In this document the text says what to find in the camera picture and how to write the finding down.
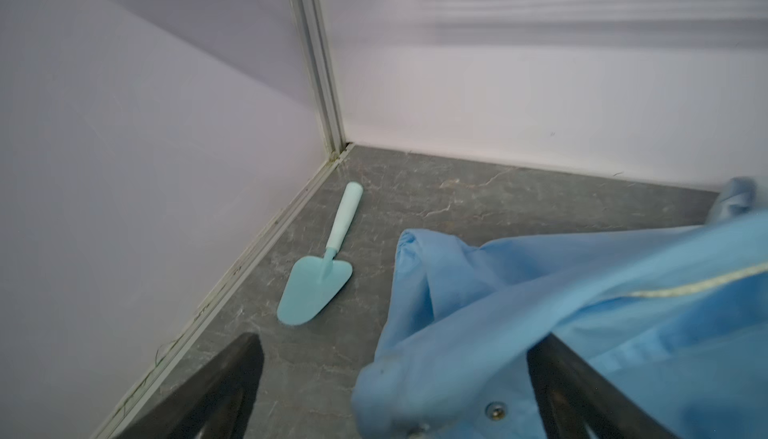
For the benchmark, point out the mint green trowel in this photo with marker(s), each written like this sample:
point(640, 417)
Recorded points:
point(314, 281)

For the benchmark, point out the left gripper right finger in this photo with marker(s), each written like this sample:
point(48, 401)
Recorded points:
point(575, 401)

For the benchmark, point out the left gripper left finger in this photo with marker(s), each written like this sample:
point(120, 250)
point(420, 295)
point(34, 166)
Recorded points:
point(216, 402)

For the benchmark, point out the light blue jacket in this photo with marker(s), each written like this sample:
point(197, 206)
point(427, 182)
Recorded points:
point(675, 318)

